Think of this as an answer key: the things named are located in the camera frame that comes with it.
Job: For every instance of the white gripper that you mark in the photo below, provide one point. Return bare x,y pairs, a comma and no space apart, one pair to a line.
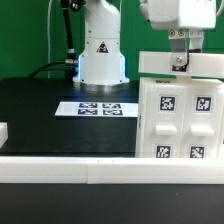
178,15

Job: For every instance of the small white box part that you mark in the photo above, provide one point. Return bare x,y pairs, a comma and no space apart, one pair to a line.
160,63

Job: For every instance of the white cabinet door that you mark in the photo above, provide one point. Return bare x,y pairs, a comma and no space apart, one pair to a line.
202,120
163,120

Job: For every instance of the white cabinet body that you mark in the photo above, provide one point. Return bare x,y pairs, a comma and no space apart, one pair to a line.
144,84

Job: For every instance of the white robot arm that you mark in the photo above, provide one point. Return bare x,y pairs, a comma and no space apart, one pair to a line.
102,64

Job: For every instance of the white flat marker board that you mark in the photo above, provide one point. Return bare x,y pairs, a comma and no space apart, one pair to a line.
96,109

